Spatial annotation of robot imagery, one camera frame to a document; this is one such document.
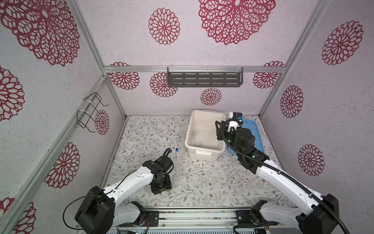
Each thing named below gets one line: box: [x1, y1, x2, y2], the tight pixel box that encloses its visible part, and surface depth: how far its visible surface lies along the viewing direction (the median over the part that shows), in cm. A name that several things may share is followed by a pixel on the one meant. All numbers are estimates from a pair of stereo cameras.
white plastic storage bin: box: [184, 109, 226, 162], surface depth 97 cm
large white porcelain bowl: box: [193, 141, 204, 148], surface depth 105 cm
